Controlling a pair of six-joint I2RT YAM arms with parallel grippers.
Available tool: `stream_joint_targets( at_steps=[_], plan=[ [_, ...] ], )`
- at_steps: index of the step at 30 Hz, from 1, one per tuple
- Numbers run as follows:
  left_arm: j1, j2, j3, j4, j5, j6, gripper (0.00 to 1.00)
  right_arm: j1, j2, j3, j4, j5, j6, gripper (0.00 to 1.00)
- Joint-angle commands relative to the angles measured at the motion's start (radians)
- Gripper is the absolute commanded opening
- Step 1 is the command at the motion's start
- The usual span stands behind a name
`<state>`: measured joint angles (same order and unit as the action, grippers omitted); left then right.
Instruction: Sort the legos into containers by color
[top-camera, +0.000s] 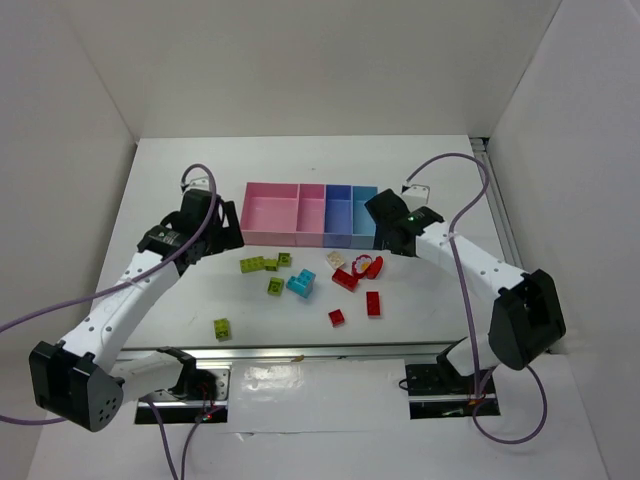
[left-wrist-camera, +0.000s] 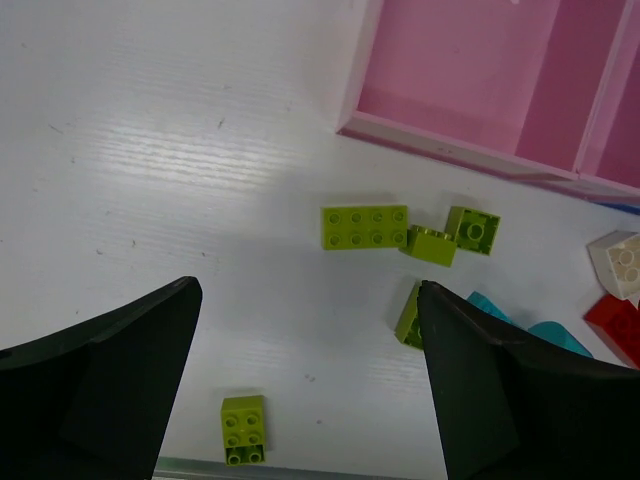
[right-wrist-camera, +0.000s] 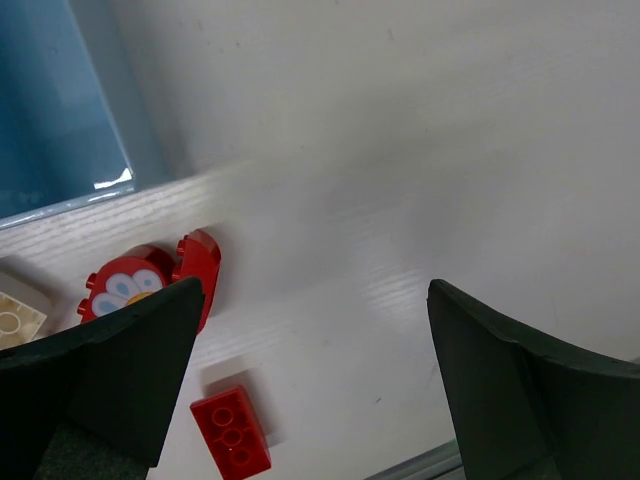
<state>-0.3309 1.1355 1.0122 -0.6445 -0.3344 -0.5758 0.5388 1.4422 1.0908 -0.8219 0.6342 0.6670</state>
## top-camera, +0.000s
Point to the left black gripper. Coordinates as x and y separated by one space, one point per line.
230 226

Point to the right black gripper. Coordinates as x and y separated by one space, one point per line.
379 210

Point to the green 2x4 lego brick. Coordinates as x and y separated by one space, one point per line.
252 264

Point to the red curved lego piece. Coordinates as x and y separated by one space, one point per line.
375 268

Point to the white lego brick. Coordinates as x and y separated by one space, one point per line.
335 260

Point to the red 2x4 lego brick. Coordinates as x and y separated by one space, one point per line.
344 279

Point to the teal lego piece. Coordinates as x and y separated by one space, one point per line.
302 284

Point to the green lego brick front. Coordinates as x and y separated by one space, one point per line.
222 329

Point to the small red lego brick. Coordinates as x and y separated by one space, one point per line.
336 318

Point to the red flower lego piece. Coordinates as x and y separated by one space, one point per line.
361 265

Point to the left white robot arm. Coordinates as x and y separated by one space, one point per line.
79 377

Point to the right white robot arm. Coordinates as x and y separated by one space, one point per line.
526 316

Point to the light blue container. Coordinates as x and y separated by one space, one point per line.
363 226

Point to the large pink container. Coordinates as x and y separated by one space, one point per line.
269 214

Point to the dark blue container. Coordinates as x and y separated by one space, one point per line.
338 216

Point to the small pink container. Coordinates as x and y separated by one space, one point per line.
311 215

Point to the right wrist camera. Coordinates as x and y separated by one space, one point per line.
415 195

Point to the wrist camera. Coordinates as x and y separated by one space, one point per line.
201 183
415 195

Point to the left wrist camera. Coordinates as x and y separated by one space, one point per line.
201 183

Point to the aluminium rail front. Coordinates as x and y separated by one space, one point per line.
340 351

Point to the aluminium rail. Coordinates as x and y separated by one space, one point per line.
479 146
340 351

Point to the aluminium rail right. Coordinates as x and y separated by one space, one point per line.
479 146

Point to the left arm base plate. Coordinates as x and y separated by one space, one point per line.
207 403

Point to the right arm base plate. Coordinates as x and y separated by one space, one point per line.
436 394

